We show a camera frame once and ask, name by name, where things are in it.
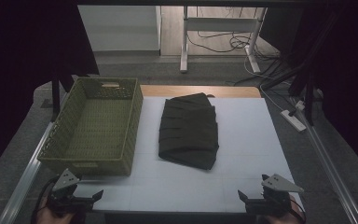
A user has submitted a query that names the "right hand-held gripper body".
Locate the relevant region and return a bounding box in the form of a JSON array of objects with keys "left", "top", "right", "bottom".
[{"left": 244, "top": 173, "right": 305, "bottom": 217}]

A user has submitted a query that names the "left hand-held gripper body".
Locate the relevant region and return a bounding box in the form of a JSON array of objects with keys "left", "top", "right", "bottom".
[{"left": 46, "top": 168, "right": 95, "bottom": 217}]

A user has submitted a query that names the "green woven basket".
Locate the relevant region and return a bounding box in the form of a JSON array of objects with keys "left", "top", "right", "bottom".
[{"left": 36, "top": 77, "right": 145, "bottom": 177}]

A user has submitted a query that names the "dark pleated skirt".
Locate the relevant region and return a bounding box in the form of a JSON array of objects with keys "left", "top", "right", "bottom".
[{"left": 158, "top": 91, "right": 220, "bottom": 171}]

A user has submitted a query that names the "person's right hand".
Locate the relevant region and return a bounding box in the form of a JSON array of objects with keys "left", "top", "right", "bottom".
[{"left": 262, "top": 195, "right": 306, "bottom": 224}]

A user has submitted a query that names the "person's left hand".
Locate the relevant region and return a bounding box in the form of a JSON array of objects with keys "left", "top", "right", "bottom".
[{"left": 36, "top": 199, "right": 77, "bottom": 224}]

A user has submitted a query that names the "white foam board mat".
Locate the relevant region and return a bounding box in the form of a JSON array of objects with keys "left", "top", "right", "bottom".
[{"left": 74, "top": 95, "right": 306, "bottom": 215}]

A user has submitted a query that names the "white power strip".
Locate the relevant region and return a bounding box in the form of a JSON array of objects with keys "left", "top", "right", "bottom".
[{"left": 280, "top": 109, "right": 308, "bottom": 133}]

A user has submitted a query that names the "black metal stand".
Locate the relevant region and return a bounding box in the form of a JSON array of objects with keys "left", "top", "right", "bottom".
[
  {"left": 50, "top": 74, "right": 76, "bottom": 123},
  {"left": 288, "top": 62, "right": 324, "bottom": 127}
]

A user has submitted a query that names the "dark curtain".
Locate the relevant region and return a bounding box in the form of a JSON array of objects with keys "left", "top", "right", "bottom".
[
  {"left": 260, "top": 0, "right": 358, "bottom": 175},
  {"left": 0, "top": 0, "right": 101, "bottom": 182}
]

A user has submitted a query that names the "white cabinet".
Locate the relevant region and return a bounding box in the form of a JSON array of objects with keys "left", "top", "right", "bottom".
[{"left": 77, "top": 5, "right": 163, "bottom": 52}]

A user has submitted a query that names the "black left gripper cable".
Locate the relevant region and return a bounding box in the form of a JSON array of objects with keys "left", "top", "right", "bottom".
[{"left": 30, "top": 175, "right": 60, "bottom": 224}]

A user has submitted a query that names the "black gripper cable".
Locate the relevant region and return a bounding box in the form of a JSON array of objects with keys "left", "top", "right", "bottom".
[
  {"left": 288, "top": 199, "right": 308, "bottom": 224},
  {"left": 30, "top": 175, "right": 60, "bottom": 224}
]

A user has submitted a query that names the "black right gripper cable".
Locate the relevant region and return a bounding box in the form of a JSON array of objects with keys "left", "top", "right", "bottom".
[{"left": 288, "top": 199, "right": 308, "bottom": 224}]

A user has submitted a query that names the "aluminium rail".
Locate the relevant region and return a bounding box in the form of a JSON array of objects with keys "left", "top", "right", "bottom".
[
  {"left": 0, "top": 120, "right": 56, "bottom": 224},
  {"left": 289, "top": 96, "right": 358, "bottom": 224}
]

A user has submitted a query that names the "white floor cable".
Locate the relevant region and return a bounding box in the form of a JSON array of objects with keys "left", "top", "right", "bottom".
[{"left": 243, "top": 55, "right": 293, "bottom": 112}]

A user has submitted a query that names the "black floor cable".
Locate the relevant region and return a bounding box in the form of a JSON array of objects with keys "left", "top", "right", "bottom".
[{"left": 186, "top": 30, "right": 282, "bottom": 61}]

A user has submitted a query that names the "white desk frame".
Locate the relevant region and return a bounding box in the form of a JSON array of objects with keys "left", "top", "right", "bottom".
[{"left": 179, "top": 6, "right": 269, "bottom": 75}]

